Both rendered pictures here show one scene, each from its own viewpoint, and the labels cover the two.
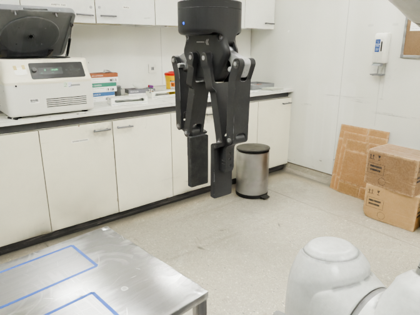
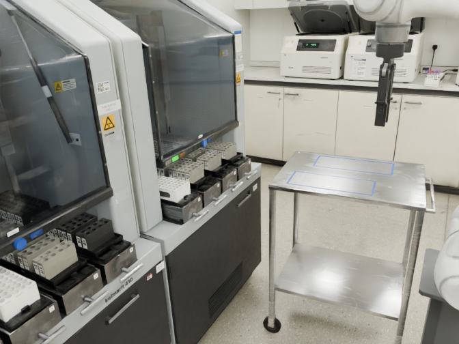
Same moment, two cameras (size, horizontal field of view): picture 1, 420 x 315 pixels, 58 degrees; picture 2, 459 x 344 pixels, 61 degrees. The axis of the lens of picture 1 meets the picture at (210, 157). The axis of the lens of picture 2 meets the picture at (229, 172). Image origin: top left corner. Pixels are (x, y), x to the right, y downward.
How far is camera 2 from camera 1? 0.98 m
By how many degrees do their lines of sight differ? 65
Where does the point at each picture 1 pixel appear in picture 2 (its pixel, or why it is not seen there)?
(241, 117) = (381, 92)
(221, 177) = (379, 117)
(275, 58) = not seen: outside the picture
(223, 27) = (383, 55)
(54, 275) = (369, 169)
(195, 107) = not seen: hidden behind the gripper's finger
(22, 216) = (438, 165)
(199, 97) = not seen: hidden behind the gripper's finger
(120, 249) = (413, 175)
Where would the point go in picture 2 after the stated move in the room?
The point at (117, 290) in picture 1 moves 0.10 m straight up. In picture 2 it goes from (386, 185) to (388, 163)
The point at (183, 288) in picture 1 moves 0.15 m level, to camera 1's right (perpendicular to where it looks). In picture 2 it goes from (416, 201) to (450, 218)
